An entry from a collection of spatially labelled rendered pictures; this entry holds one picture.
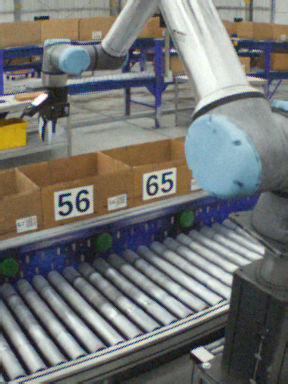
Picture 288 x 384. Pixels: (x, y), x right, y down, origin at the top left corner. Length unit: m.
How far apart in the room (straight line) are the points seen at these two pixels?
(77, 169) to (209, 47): 1.29
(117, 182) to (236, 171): 1.10
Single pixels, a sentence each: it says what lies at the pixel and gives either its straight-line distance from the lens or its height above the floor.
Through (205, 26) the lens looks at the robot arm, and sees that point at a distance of 0.90.
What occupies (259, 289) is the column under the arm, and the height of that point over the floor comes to 1.07.
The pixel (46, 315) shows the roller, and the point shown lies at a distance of 1.52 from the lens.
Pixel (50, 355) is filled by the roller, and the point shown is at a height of 0.75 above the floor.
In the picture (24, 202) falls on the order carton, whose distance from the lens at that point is 1.69.
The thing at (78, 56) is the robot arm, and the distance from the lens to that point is 1.45.
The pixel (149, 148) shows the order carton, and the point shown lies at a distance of 2.23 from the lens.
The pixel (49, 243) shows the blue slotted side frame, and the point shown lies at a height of 0.86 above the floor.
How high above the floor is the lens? 1.63
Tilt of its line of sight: 22 degrees down
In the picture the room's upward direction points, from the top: straight up
